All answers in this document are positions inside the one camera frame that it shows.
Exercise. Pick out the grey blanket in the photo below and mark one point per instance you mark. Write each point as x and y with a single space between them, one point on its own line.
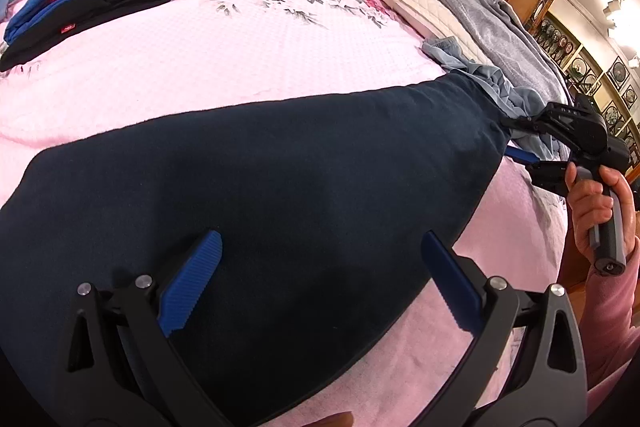
475 7

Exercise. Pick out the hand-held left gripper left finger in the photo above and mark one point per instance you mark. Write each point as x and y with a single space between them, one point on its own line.
192 279

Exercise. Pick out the pink floral bedsheet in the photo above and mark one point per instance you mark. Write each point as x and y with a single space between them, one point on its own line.
225 57

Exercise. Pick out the person's right forearm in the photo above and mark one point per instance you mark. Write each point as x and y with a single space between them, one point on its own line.
615 332

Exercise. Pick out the blue-grey crumpled cloth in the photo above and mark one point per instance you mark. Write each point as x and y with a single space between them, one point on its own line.
500 82

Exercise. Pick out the navy blue pants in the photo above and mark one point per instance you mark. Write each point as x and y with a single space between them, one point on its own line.
275 187

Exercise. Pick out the wall lamp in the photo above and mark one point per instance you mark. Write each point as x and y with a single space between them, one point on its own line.
620 2

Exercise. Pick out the person's right hand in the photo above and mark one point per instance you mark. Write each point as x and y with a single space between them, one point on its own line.
580 217

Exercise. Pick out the person's left hand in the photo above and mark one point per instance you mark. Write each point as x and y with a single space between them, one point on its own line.
330 421

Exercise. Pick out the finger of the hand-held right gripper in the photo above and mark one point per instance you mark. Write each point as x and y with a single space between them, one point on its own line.
525 124
545 174

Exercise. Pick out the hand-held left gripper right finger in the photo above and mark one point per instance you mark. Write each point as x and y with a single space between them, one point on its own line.
452 279

